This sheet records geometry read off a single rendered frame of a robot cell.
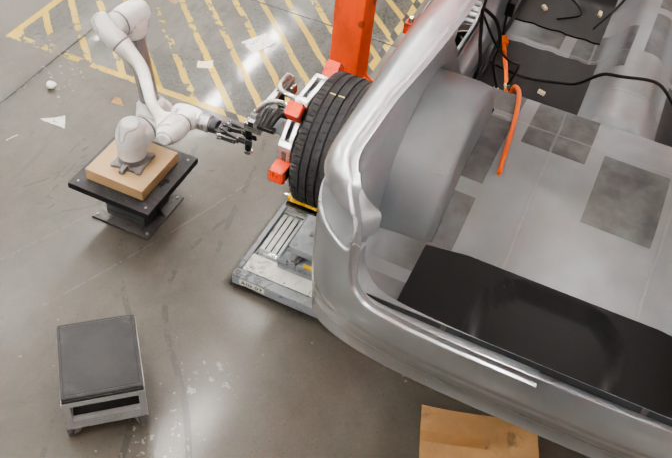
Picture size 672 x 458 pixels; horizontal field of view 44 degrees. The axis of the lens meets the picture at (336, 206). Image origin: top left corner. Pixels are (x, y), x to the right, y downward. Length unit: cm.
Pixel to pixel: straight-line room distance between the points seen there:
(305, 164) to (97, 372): 128
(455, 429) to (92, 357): 170
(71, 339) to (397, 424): 154
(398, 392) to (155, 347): 121
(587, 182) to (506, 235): 47
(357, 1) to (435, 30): 100
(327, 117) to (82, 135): 210
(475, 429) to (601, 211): 120
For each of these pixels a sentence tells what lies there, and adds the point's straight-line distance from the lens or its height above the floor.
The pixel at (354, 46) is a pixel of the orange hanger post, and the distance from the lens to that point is 417.
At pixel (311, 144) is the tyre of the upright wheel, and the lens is 366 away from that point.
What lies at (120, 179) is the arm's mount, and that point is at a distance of 448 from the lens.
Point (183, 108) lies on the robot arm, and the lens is 408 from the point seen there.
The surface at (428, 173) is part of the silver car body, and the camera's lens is 340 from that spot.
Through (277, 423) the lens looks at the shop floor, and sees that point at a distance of 398.
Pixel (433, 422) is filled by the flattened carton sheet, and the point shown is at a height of 1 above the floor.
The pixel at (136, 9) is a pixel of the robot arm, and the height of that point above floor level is 118.
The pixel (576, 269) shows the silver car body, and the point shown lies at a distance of 356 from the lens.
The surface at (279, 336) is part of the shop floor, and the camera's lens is 424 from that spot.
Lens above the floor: 347
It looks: 46 degrees down
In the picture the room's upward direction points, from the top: 7 degrees clockwise
